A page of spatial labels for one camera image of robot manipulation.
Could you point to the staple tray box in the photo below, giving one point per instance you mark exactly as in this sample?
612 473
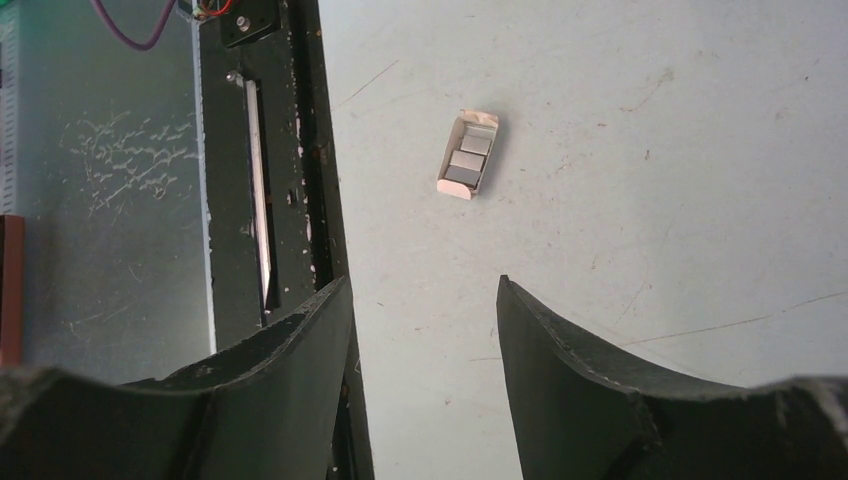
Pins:
468 151

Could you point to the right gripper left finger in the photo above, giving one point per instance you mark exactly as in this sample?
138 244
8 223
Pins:
199 411

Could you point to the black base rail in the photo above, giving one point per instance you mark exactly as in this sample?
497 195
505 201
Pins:
276 229

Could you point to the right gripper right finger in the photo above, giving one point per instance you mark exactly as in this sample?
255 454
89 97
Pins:
583 408

